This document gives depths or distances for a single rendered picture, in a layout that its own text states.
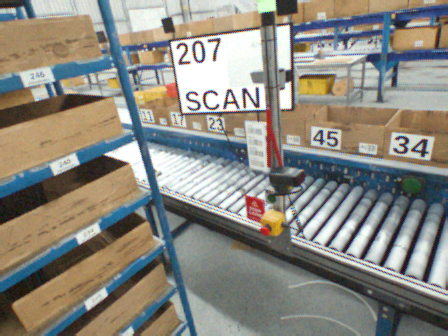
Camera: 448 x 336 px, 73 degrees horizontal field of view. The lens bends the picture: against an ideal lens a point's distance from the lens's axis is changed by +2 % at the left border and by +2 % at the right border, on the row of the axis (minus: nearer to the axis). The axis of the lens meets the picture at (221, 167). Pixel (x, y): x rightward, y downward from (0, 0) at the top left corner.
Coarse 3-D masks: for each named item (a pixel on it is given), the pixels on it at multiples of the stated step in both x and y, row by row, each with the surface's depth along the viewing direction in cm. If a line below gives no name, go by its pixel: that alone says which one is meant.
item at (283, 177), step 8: (280, 168) 107; (288, 168) 105; (296, 168) 104; (272, 176) 106; (280, 176) 103; (288, 176) 101; (296, 176) 100; (304, 176) 103; (280, 184) 105; (288, 184) 102; (296, 184) 101; (280, 192) 108
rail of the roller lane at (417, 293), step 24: (168, 192) 174; (216, 216) 149; (240, 216) 142; (264, 240) 133; (336, 264) 112; (360, 264) 107; (384, 288) 103; (408, 288) 97; (432, 288) 94; (432, 312) 95
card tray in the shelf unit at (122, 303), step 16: (144, 272) 117; (160, 272) 108; (128, 288) 111; (144, 288) 103; (160, 288) 109; (96, 304) 107; (112, 304) 94; (128, 304) 99; (80, 320) 101; (96, 320) 90; (112, 320) 95
